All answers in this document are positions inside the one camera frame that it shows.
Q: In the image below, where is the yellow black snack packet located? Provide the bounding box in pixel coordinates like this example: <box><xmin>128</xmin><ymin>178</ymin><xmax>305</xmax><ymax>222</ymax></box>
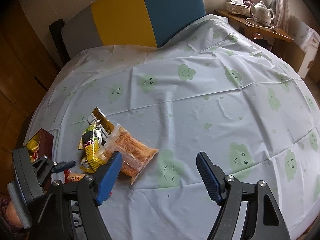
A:
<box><xmin>78</xmin><ymin>121</ymin><xmax>106</xmax><ymax>173</ymax></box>

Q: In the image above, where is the white green-patterned tablecloth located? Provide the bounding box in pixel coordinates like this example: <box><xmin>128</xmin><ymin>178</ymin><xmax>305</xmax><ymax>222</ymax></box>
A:
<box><xmin>27</xmin><ymin>15</ymin><xmax>319</xmax><ymax>239</ymax></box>

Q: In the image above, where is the grey yellow blue chair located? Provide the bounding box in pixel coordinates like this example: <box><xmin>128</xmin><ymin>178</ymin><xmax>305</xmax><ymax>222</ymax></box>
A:
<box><xmin>49</xmin><ymin>0</ymin><xmax>206</xmax><ymax>64</ymax></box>

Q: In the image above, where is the gold tin box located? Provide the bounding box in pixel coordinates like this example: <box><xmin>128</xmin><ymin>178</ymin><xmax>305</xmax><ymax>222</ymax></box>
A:
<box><xmin>26</xmin><ymin>128</ymin><xmax>54</xmax><ymax>163</ymax></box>

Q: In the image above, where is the orange clear cracker bag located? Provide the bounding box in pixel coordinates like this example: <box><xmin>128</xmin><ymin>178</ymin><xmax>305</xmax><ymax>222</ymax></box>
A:
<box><xmin>99</xmin><ymin>124</ymin><xmax>159</xmax><ymax>185</ymax></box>

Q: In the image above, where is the white teapot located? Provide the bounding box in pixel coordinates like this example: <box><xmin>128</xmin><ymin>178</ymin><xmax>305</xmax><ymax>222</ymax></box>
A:
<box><xmin>250</xmin><ymin>0</ymin><xmax>274</xmax><ymax>24</ymax></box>

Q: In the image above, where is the wooden side table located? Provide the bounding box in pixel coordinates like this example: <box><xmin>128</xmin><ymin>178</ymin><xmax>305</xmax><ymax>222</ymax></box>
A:
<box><xmin>214</xmin><ymin>10</ymin><xmax>304</xmax><ymax>72</ymax></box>

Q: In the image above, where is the gold brown snack packet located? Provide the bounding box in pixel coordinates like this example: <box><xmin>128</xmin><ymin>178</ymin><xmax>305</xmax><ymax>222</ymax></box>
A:
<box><xmin>87</xmin><ymin>107</ymin><xmax>115</xmax><ymax>138</ymax></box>

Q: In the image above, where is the tissue box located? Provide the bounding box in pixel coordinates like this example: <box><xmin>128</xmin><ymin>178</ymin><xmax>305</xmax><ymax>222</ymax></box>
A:
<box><xmin>226</xmin><ymin>0</ymin><xmax>253</xmax><ymax>17</ymax></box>

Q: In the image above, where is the red-ended cracker packet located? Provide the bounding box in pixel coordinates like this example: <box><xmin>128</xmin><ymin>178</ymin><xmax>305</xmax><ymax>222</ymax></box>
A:
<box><xmin>64</xmin><ymin>169</ymin><xmax>86</xmax><ymax>183</ymax></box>

